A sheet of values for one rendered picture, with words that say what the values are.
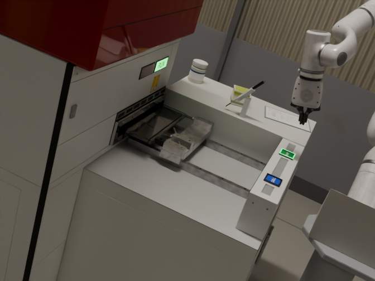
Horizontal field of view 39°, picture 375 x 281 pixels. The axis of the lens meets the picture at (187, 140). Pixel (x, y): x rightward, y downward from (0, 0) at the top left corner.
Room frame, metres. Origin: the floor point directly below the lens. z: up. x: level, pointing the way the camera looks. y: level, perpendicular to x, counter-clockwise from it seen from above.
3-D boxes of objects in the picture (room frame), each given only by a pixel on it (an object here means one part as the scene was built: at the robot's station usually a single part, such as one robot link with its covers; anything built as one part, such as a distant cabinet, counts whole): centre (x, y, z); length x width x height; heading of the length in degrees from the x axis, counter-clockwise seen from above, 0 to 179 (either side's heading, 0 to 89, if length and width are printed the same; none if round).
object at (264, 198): (1.70, -0.34, 0.89); 0.55 x 0.09 x 0.14; 166
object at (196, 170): (1.72, -0.03, 0.84); 0.50 x 0.02 x 0.03; 76
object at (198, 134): (1.86, 0.00, 0.87); 0.36 x 0.08 x 0.03; 166
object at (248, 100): (2.06, -0.17, 1.03); 0.06 x 0.04 x 0.13; 76
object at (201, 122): (2.03, -0.04, 0.89); 0.08 x 0.03 x 0.03; 76
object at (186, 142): (1.79, 0.02, 0.89); 0.08 x 0.03 x 0.03; 76
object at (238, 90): (2.20, -0.16, 1.00); 0.07 x 0.07 x 0.07; 5
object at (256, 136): (2.20, -0.19, 0.89); 0.62 x 0.35 x 0.14; 76
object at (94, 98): (1.71, 0.26, 1.02); 0.81 x 0.03 x 0.40; 166
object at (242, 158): (1.98, -0.10, 0.84); 0.50 x 0.02 x 0.03; 76
